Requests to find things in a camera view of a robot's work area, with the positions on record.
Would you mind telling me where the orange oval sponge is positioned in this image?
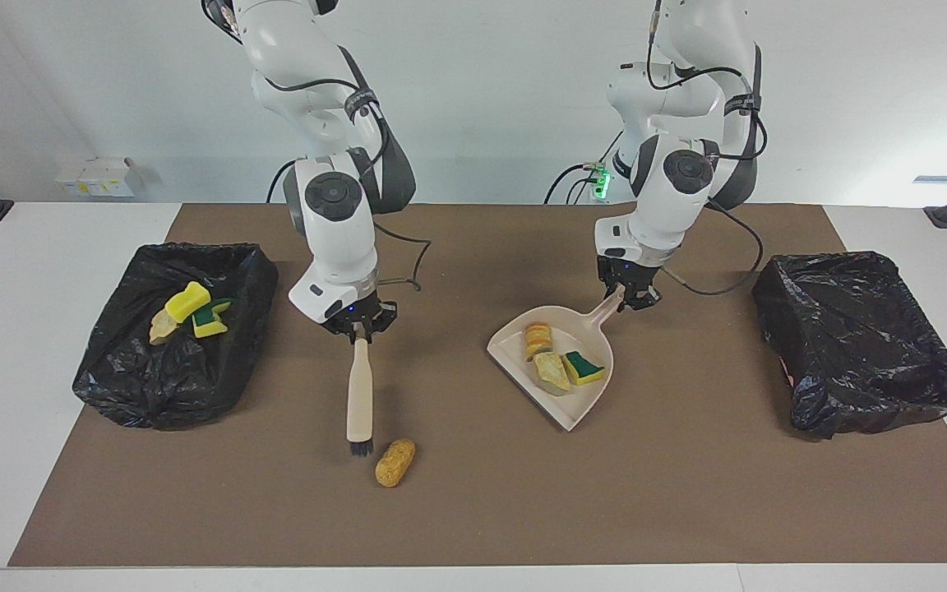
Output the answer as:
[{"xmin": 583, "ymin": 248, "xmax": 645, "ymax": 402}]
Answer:
[{"xmin": 375, "ymin": 439, "xmax": 417, "ymax": 488}]

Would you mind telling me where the white cardboard box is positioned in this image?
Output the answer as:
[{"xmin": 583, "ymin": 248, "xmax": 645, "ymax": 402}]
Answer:
[{"xmin": 57, "ymin": 157, "xmax": 137, "ymax": 198}]

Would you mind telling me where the beige hand brush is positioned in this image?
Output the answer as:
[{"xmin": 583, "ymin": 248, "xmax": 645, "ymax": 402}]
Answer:
[{"xmin": 346, "ymin": 335, "xmax": 376, "ymax": 457}]

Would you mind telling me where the brown table mat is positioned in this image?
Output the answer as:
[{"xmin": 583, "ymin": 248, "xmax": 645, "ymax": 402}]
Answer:
[{"xmin": 9, "ymin": 203, "xmax": 947, "ymax": 568}]

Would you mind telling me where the beige plastic dustpan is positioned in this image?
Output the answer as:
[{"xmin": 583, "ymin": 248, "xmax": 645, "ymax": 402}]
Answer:
[{"xmin": 487, "ymin": 285, "xmax": 627, "ymax": 432}]

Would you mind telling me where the small yellow sponge piece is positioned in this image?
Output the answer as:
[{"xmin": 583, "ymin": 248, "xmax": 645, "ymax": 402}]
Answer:
[{"xmin": 192, "ymin": 298, "xmax": 233, "ymax": 339}]

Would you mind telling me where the black arm base cable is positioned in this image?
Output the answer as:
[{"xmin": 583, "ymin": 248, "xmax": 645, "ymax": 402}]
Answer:
[
  {"xmin": 543, "ymin": 130, "xmax": 631, "ymax": 205},
  {"xmin": 266, "ymin": 160, "xmax": 298, "ymax": 204}
]

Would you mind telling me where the black right arm base cable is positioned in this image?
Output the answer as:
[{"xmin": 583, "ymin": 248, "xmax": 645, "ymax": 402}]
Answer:
[{"xmin": 266, "ymin": 160, "xmax": 298, "ymax": 204}]

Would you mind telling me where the black left arm base cable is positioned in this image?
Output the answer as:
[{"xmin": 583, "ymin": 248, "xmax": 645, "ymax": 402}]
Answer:
[{"xmin": 543, "ymin": 130, "xmax": 631, "ymax": 205}]

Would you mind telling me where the tan foam chunk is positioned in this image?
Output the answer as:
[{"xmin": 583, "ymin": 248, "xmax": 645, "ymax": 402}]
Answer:
[
  {"xmin": 524, "ymin": 322, "xmax": 554, "ymax": 361},
  {"xmin": 149, "ymin": 308, "xmax": 180, "ymax": 345},
  {"xmin": 534, "ymin": 352, "xmax": 573, "ymax": 394}
]

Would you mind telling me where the black trash bag bin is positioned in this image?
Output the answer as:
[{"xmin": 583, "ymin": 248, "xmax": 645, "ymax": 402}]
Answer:
[
  {"xmin": 751, "ymin": 252, "xmax": 947, "ymax": 441},
  {"xmin": 72, "ymin": 242, "xmax": 280, "ymax": 431}
]

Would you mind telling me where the large yellow sponge piece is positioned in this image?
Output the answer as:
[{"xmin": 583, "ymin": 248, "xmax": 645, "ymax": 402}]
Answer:
[{"xmin": 164, "ymin": 281, "xmax": 212, "ymax": 323}]

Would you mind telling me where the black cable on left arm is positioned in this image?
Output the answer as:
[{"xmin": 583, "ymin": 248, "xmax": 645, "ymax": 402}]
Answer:
[{"xmin": 646, "ymin": 0, "xmax": 767, "ymax": 297}]

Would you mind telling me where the dark green yellow sponge wedge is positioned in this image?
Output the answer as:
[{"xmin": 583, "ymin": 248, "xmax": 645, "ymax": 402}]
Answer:
[{"xmin": 564, "ymin": 351, "xmax": 607, "ymax": 387}]

